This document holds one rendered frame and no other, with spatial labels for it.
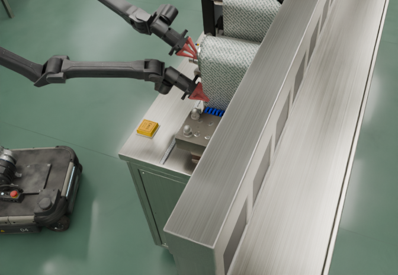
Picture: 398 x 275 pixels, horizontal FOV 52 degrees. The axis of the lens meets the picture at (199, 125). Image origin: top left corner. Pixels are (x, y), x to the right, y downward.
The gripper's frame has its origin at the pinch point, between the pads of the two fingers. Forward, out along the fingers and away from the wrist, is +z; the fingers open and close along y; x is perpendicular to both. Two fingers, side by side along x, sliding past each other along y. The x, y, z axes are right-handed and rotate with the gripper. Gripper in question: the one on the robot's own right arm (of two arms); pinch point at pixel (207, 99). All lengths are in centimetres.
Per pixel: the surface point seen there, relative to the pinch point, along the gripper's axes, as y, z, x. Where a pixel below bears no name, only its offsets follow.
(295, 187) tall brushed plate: 54, 21, 55
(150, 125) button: 9.2, -13.5, -24.6
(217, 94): 0.3, 1.9, 5.9
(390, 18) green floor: -253, 113, -58
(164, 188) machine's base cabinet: 25.6, 6.6, -35.1
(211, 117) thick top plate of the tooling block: 5.5, 5.2, -1.4
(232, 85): 0.3, 3.9, 14.7
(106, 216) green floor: 16, -5, -127
